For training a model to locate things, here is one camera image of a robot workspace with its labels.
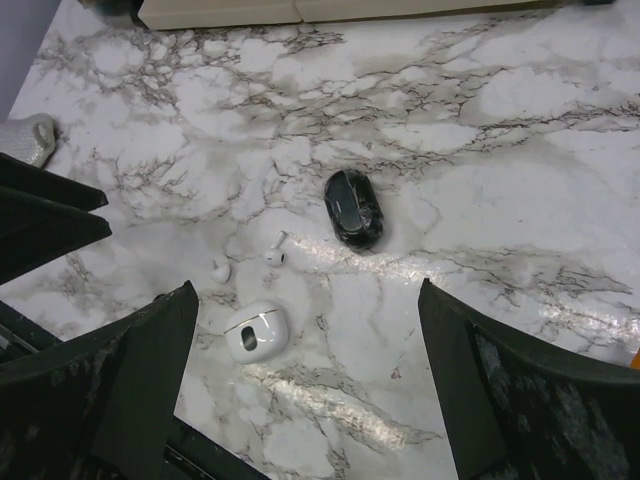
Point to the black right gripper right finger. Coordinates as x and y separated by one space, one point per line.
517 407

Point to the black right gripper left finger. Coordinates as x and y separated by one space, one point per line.
99 406

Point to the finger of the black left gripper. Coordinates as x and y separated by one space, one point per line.
25 178
35 232

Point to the black earbud charging case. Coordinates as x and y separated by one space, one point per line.
353 209

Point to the white earbud charging case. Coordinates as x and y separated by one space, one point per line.
257 332

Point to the silver glitter pouch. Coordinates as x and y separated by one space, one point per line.
31 140

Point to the white earbud short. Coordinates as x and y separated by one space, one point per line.
220 273

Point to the beige three-tier shelf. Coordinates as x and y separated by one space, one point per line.
184 14

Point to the white earbud with stem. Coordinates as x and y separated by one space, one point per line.
275 257

